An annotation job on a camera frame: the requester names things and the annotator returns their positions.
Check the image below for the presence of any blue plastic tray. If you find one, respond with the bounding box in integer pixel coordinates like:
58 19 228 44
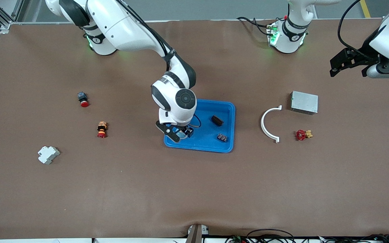
163 98 236 153

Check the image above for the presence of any grey metal power supply box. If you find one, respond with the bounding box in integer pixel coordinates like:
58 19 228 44
290 90 319 115

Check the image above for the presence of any red yellow emergency stop button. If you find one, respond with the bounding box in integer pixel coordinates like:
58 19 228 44
97 121 108 139

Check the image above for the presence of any white curved plastic clamp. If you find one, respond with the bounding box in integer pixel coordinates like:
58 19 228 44
260 105 283 144

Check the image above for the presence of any red pushbutton with black base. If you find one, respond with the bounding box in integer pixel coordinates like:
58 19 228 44
77 92 90 108

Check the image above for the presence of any white circuit breaker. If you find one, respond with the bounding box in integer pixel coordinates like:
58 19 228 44
37 145 61 165

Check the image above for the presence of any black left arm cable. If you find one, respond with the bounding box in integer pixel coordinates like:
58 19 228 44
337 0 381 63

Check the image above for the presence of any red handle brass valve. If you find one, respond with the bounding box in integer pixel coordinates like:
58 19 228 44
295 129 314 141

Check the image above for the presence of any grey metal bracket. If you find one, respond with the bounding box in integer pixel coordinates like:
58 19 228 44
185 224 210 243

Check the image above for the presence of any black base cable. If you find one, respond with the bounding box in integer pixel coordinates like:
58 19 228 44
237 16 273 36

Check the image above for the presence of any black cable bundle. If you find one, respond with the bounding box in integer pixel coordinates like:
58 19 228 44
225 229 296 243
316 234 389 243

